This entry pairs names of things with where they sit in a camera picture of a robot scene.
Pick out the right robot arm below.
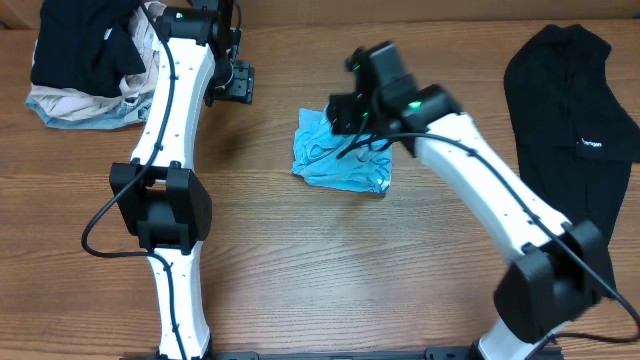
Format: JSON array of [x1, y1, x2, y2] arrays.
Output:
[[326, 42, 614, 359]]

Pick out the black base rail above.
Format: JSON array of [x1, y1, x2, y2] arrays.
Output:
[[119, 344, 564, 360]]

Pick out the light blue printed t-shirt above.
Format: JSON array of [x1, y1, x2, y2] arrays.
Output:
[[292, 108, 393, 194]]

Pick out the black garment on pile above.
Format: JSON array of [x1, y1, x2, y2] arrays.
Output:
[[31, 0, 145, 98]]

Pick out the black shirt on right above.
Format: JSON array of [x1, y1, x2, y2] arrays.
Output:
[[503, 22, 640, 296]]

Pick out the light blue denim garment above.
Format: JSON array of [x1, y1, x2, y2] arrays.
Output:
[[26, 92, 153, 130]]

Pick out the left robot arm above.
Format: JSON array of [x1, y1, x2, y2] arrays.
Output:
[[109, 0, 255, 359]]

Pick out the beige folded pants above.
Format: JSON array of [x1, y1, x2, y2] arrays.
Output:
[[27, 1, 165, 115]]

